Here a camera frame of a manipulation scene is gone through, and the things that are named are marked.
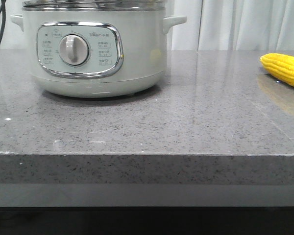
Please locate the yellow toy corn cob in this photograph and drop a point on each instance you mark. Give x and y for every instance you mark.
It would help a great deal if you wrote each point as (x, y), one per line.
(281, 66)

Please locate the pale green electric cooking pot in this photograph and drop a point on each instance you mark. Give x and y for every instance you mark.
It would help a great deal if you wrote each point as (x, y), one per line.
(86, 52)

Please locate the white pleated curtain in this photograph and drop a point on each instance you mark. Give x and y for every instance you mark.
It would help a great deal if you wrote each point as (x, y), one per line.
(233, 25)

